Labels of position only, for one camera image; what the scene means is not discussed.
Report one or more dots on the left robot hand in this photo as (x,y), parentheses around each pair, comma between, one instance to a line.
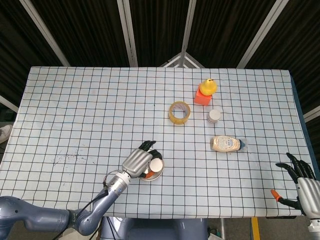
(137,161)

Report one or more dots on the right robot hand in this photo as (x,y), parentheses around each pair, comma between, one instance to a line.
(308,195)

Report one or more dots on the white paper cup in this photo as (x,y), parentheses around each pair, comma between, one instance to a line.
(156,165)

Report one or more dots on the round steel plate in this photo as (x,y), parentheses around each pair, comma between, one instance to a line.
(153,179)

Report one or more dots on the yellow tape roll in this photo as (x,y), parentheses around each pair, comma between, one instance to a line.
(172,117)

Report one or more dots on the blue-grey robot torso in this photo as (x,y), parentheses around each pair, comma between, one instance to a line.
(155,228)

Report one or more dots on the checkered tablecloth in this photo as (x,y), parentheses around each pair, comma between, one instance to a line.
(75,100)

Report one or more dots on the beige sauce squeeze bottle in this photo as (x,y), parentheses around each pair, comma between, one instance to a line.
(223,143)

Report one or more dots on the orange cube block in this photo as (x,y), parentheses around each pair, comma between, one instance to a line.
(202,100)

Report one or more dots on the small white jar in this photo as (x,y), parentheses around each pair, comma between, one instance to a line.
(214,115)

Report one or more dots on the yellow toy pear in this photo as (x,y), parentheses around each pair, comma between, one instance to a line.
(208,87)

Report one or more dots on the white shoe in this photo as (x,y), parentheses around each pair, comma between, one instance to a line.
(5,133)

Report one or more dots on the white triangular frame brace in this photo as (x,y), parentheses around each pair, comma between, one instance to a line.
(180,58)

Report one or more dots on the white aluminium frame post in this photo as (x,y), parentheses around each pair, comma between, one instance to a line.
(45,32)
(128,32)
(188,25)
(260,32)

